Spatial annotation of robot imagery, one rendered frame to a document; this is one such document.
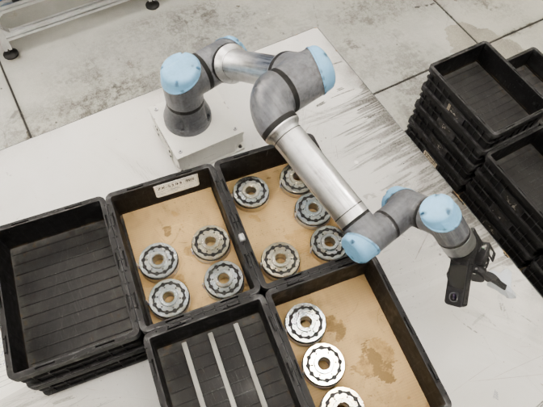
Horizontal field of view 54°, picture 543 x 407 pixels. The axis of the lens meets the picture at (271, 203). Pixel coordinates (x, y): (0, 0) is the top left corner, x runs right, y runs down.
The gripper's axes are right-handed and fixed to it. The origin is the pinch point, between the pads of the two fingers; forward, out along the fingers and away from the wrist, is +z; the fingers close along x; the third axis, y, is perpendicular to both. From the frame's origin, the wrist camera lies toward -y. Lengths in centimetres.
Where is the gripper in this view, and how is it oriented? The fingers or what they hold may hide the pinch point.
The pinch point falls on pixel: (483, 295)
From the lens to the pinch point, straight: 141.8
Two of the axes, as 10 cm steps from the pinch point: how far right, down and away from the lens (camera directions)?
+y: 4.4, -8.2, 3.7
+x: -7.2, -0.7, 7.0
